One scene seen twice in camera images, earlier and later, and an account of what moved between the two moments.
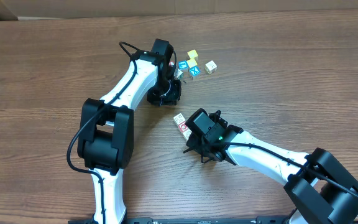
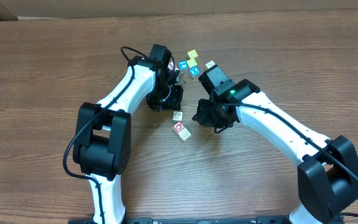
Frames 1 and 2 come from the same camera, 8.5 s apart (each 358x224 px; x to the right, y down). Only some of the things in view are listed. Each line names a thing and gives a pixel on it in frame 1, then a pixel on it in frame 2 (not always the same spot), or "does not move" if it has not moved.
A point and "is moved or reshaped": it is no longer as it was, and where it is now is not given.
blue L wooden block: [183, 65] does not move
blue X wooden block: [194, 71] does not move
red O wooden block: [183, 126] is moved or reshaped
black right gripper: [196, 143] → [206, 112]
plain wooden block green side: [179, 119] is moved or reshaped
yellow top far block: [192, 54] does not move
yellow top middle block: [191, 63] does not move
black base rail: [188, 220] does not move
